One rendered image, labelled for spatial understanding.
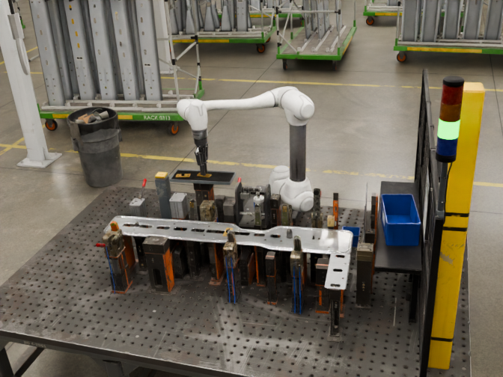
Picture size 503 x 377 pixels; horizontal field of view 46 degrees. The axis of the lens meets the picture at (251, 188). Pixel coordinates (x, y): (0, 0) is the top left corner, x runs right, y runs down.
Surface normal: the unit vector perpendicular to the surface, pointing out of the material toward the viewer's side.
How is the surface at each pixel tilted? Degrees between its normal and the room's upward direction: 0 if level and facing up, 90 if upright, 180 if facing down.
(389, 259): 0
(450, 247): 90
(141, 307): 0
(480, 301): 0
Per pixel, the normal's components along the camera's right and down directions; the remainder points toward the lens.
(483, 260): -0.06, -0.88
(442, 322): -0.22, 0.47
